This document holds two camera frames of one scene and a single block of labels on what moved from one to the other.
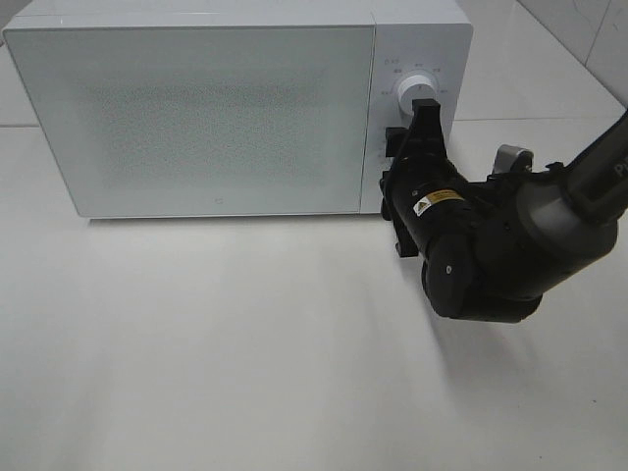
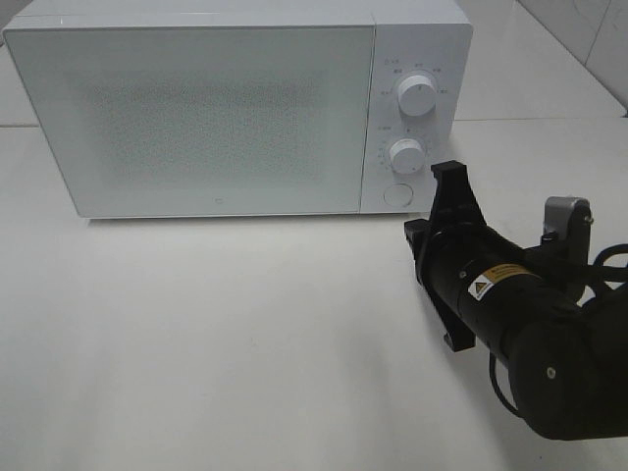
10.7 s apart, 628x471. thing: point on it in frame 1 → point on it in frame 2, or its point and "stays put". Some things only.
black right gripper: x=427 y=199 → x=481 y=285
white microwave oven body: x=236 y=108 stays put
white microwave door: x=205 y=122 stays put
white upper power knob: x=415 y=86 stays put
